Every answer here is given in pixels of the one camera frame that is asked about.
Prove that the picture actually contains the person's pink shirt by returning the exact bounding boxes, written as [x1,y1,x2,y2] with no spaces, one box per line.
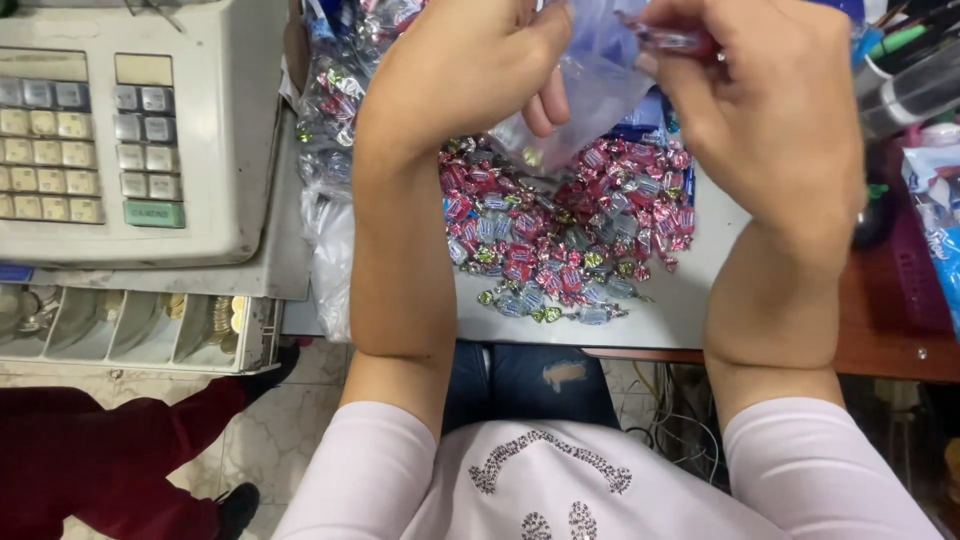
[271,397,945,540]

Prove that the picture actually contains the white plastic sheet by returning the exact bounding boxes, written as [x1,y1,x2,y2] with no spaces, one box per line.
[300,183,357,345]

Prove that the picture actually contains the beige cash register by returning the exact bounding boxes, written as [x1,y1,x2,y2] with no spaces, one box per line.
[0,0,292,270]

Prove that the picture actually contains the purple plastic basket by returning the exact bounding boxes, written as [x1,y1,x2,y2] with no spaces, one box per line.
[885,135,957,335]

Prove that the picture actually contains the tangle of cables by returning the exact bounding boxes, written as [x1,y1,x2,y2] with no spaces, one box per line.
[618,361,729,489]

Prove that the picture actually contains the clear bags of packed candies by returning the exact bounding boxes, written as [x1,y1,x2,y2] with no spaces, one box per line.
[294,0,429,198]

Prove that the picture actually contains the red candy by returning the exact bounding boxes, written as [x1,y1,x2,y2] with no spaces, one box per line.
[616,10,723,61]

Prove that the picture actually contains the clear pen holder with pens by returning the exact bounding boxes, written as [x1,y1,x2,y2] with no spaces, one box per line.
[852,0,960,144]

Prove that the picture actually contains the small clear plastic bag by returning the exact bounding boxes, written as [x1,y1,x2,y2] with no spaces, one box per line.
[487,0,657,175]

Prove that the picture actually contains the person's left hand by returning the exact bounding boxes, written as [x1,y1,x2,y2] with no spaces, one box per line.
[354,0,576,160]

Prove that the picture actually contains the pile of wrapped candies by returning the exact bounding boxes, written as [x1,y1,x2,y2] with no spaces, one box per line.
[438,133,697,327]

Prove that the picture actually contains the cash drawer with coins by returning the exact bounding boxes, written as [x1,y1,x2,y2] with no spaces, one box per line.
[0,283,285,376]

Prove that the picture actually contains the person's blue jeans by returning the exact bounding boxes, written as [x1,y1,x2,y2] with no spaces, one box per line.
[441,341,622,436]

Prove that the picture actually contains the person's right hand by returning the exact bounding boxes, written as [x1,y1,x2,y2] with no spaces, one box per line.
[634,0,866,264]

